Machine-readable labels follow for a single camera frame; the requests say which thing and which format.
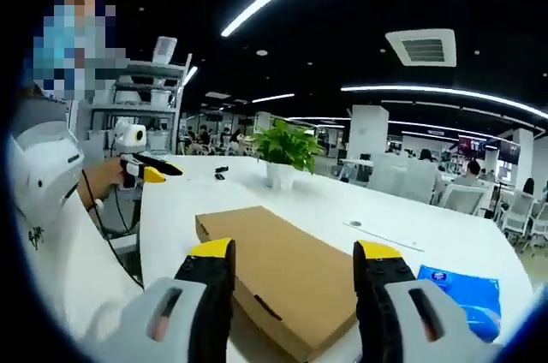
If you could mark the row of white office chairs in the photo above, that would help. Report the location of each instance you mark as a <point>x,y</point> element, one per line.
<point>462,200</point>

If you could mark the small hanging screen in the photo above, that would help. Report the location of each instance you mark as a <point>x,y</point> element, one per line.
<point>509,152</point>
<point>471,145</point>

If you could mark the grey metal shelf rack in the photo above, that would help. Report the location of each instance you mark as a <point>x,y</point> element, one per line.
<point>141,67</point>

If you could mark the green potted plant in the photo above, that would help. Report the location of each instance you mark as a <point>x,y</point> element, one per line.
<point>287,144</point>

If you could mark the brown cardboard shoe box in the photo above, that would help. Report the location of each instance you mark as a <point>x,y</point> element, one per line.
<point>291,269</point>

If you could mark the person's left hand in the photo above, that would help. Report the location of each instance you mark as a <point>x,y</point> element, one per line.
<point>112,174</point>

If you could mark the white chest device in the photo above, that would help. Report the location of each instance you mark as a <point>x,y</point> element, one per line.
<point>43,157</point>

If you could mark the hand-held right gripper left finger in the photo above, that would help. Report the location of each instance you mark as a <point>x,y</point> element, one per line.
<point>205,290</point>

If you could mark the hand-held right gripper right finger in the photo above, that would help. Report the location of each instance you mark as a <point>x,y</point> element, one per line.
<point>377,294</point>

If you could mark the person in white shirt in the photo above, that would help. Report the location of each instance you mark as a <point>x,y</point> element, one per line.
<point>77,273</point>

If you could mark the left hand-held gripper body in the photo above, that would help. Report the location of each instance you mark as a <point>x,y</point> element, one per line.
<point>128,136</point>

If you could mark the ceiling air vent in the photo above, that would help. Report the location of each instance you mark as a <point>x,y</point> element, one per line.
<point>421,48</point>

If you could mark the blue tissue pack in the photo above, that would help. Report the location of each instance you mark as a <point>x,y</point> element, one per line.
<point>471,299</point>

